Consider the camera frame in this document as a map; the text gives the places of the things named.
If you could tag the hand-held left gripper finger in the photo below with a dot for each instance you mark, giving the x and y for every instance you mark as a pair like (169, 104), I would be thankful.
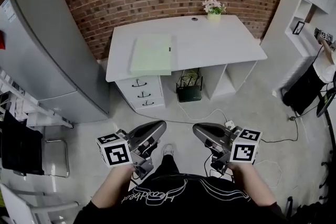
(157, 136)
(152, 124)

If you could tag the grey refrigerator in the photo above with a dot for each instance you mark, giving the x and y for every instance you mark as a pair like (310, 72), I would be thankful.
(47, 55)

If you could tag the pale green box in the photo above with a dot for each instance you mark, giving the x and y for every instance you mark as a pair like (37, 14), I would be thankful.
(151, 55)

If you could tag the black picture frame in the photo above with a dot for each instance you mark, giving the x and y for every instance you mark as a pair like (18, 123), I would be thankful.
(298, 28)

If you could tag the potted white flower plant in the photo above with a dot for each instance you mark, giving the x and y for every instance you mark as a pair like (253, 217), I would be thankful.
(214, 11)

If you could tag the person's right forearm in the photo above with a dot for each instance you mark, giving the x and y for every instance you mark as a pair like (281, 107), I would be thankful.
(252, 186)

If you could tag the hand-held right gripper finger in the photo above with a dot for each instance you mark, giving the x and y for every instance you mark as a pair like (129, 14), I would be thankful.
(200, 136)
(215, 127)

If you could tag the white desk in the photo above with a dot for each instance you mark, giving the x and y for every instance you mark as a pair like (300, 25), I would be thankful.
(210, 42)

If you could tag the person's black printed shirt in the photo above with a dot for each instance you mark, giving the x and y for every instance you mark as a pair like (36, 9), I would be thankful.
(183, 202)

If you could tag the white drawer unit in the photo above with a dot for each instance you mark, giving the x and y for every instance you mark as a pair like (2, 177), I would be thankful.
(147, 91)

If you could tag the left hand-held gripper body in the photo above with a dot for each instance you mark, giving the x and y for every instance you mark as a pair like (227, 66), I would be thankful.
(115, 153)

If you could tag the person's left forearm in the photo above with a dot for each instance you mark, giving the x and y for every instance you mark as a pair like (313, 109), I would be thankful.
(111, 186)

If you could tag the person's black trouser leg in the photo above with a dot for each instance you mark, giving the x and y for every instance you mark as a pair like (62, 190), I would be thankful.
(168, 165)

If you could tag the person's white shoe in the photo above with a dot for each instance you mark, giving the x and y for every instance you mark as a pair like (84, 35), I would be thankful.
(168, 150)

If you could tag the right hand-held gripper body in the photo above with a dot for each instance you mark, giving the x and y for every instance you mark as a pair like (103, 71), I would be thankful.
(242, 150)

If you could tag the black chair with chrome frame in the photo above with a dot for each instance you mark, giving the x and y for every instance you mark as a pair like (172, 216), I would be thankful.
(21, 147)

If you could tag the black router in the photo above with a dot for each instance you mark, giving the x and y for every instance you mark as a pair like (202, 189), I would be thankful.
(189, 94)

